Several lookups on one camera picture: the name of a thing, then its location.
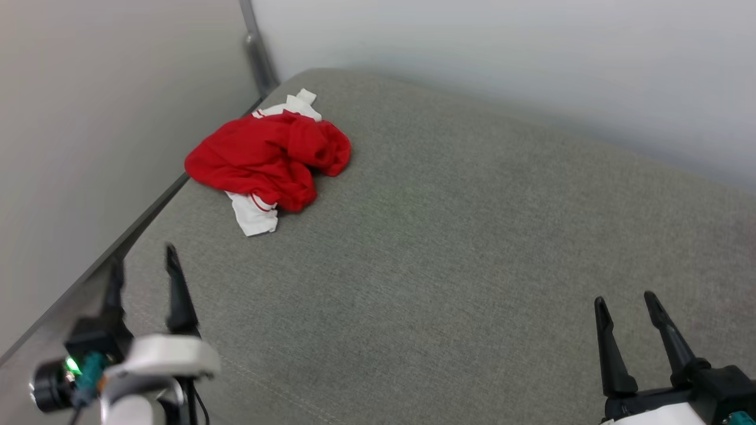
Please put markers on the teal right camera connector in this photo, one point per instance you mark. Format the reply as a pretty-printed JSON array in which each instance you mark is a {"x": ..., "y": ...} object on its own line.
[{"x": 744, "y": 419}]

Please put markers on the teal camera connector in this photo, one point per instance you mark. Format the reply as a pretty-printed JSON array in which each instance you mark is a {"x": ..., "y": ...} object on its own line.
[
  {"x": 744, "y": 419},
  {"x": 88, "y": 378}
]

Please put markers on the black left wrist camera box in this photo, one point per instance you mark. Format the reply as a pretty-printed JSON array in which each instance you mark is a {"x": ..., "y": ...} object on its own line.
[{"x": 94, "y": 339}]

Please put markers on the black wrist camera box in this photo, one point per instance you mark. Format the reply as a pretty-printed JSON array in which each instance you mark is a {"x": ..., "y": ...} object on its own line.
[
  {"x": 723, "y": 389},
  {"x": 94, "y": 339}
]

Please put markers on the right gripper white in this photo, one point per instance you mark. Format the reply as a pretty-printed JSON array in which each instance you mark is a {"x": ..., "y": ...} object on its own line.
[{"x": 649, "y": 410}]

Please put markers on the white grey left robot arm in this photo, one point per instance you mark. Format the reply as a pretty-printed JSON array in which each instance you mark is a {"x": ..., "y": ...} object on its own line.
[{"x": 130, "y": 407}]

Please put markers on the black round left gripper motor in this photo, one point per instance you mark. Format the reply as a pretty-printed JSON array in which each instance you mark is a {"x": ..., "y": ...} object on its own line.
[{"x": 50, "y": 386}]

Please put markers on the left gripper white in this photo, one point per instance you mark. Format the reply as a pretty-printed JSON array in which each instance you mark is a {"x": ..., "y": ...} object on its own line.
[{"x": 171, "y": 357}]

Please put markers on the grey metal wall post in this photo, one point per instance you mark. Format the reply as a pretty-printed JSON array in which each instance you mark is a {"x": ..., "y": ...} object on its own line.
[{"x": 257, "y": 53}]

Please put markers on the teal left camera connector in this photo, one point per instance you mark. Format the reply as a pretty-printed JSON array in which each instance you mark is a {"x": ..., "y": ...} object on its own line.
[{"x": 88, "y": 378}]

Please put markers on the red white basketball jersey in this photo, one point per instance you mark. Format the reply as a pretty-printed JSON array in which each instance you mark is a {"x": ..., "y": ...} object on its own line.
[{"x": 260, "y": 153}]

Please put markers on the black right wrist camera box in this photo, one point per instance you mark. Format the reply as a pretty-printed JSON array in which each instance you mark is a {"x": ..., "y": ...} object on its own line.
[{"x": 723, "y": 389}]

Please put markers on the grey fabric sofa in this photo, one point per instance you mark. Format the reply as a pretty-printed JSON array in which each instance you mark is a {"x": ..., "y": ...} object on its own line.
[{"x": 472, "y": 265}]

